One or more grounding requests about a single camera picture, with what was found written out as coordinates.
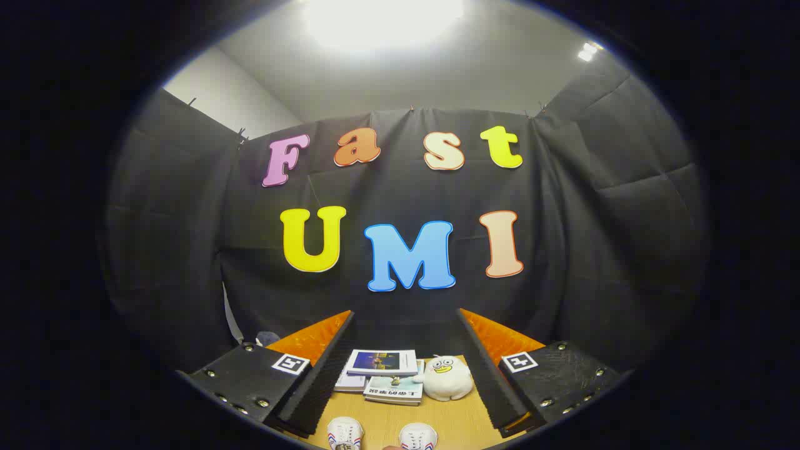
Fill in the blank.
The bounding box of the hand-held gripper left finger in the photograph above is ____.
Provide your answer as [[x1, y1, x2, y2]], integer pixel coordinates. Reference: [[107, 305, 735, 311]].
[[178, 309, 357, 438]]

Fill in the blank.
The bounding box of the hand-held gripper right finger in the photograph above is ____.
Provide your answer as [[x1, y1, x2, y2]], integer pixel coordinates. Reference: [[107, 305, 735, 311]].
[[458, 307, 623, 438]]

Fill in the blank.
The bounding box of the white canvas shoe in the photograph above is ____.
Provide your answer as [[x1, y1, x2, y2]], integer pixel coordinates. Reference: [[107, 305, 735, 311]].
[[400, 423, 438, 450], [327, 417, 364, 450]]

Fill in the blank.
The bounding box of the thin white booklet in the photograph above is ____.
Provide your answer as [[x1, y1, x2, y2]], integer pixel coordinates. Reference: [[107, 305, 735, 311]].
[[334, 372, 369, 393]]

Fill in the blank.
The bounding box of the white duck plush toy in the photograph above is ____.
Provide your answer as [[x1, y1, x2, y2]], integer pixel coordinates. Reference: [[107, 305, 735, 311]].
[[414, 354, 474, 402]]

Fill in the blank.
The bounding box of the book with dark photo cover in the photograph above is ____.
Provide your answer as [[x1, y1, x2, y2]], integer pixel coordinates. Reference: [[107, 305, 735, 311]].
[[347, 349, 418, 377]]

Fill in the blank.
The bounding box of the book with teal cover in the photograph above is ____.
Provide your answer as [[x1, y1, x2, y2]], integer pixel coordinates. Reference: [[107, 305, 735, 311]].
[[364, 375, 424, 407]]

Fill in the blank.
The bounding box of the large ceiling light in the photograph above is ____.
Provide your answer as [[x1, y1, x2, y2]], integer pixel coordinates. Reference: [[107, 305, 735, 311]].
[[303, 0, 466, 54]]

